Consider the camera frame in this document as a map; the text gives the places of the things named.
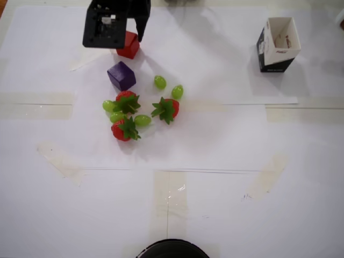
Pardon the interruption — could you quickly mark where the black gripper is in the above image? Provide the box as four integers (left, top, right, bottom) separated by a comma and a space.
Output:
126, 0, 152, 43

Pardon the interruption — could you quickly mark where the purple wooden cube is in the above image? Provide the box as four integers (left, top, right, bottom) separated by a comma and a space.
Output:
106, 61, 137, 91

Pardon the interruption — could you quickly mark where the red wooden cube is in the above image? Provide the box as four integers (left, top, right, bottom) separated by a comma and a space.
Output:
116, 31, 141, 60

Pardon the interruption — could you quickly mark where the green plastic grape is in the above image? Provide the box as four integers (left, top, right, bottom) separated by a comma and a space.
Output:
154, 75, 167, 90
171, 84, 185, 100
102, 99, 117, 113
134, 114, 152, 127
109, 112, 126, 124

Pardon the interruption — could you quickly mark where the red plastic strawberry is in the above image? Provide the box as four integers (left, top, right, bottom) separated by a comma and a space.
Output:
111, 116, 142, 142
150, 96, 180, 125
112, 90, 142, 113

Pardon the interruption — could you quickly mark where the white black cardboard box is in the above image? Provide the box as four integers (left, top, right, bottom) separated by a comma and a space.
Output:
255, 17, 302, 74

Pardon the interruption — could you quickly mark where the black round object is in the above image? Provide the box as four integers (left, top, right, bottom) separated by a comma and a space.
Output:
135, 238, 210, 258

